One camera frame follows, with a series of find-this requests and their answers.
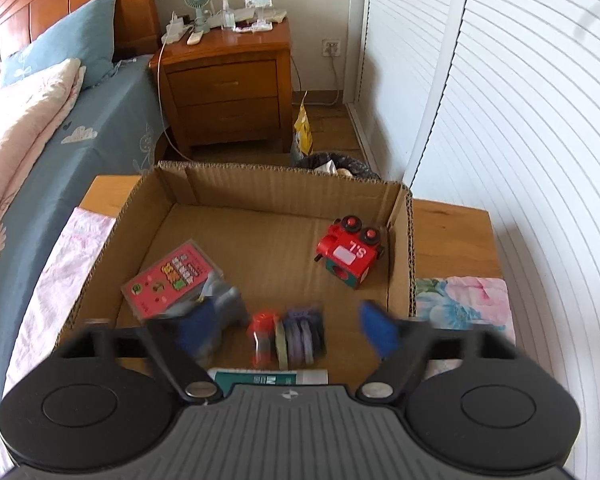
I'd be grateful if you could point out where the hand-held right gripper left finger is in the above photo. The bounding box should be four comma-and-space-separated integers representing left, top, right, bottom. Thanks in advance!
62, 305, 222, 404

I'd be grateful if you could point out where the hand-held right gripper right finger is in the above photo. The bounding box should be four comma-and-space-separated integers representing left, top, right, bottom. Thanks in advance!
355, 300, 522, 404

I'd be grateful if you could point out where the grey toy animal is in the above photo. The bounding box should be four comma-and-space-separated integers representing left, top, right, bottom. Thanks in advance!
197, 280, 251, 362

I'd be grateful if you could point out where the pink card box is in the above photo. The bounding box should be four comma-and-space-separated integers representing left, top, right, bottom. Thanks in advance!
121, 240, 225, 325

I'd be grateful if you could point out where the white container with green label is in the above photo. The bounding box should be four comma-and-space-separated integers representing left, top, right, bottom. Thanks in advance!
207, 367, 330, 397

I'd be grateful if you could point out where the red toy train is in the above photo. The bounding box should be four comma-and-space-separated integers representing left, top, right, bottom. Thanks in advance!
314, 215, 389, 291

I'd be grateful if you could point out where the clear tube with red part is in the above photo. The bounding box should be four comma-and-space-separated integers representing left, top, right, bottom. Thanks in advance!
247, 301, 327, 369

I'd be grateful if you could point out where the brown cardboard box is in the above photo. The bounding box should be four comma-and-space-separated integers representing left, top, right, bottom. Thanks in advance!
55, 160, 419, 387

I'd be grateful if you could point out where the pink floral cloth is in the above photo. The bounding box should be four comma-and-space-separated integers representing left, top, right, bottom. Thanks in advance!
0, 207, 517, 467

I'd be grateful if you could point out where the black trash bin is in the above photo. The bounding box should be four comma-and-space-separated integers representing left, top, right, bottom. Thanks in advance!
294, 151, 382, 181

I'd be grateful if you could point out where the yellow bag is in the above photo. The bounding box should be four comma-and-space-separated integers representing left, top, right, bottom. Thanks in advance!
290, 91, 315, 156

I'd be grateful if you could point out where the blue bedsheet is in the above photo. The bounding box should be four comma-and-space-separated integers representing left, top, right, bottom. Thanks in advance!
0, 54, 169, 463

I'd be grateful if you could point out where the wooden nightstand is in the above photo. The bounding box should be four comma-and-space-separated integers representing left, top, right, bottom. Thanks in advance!
149, 15, 295, 159

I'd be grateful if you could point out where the white louvered wardrobe door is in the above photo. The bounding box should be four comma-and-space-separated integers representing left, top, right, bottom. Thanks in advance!
349, 0, 474, 177
404, 0, 600, 461

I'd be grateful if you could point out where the pink quilt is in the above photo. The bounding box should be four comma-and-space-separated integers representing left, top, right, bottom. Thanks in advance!
0, 58, 87, 282

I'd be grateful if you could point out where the white power strip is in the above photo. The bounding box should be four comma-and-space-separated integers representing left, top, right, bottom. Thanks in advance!
160, 17, 191, 42

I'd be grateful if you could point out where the large blue pillow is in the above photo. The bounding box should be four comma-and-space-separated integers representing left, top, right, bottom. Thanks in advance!
0, 0, 119, 89

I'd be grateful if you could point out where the white phone stand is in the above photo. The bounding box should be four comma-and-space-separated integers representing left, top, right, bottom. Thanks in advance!
234, 0, 276, 34

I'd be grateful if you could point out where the small green desk fan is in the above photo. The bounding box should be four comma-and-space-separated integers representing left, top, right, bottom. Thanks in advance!
183, 0, 211, 31

